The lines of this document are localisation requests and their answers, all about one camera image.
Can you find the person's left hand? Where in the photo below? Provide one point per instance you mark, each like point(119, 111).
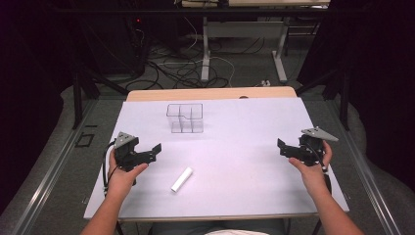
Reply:
point(120, 182)

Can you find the person's right hand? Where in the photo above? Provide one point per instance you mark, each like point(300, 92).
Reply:
point(313, 176)

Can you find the black computer tower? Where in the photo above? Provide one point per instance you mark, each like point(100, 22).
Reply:
point(114, 42)

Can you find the person's white shirt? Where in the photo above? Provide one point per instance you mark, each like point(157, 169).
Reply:
point(236, 232)

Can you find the white-legged desk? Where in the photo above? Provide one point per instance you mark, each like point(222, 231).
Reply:
point(244, 29)

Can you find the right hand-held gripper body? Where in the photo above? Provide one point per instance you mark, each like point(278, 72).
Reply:
point(311, 148)

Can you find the white table cover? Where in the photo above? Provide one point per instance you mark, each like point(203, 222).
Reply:
point(235, 169)

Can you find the dark curtain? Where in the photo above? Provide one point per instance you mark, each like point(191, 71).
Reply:
point(381, 81)
point(29, 81)

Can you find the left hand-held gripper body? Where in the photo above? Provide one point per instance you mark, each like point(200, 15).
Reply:
point(125, 153)

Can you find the clear plastic organizer box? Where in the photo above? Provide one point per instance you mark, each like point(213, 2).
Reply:
point(186, 118)

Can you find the black metal stand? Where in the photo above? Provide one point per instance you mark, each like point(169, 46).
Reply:
point(77, 98)
point(344, 98)

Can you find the metal floor rail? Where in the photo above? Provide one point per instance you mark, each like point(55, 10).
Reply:
point(368, 182)
point(49, 176)

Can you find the white tube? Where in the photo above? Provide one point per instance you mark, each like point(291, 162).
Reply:
point(182, 179)

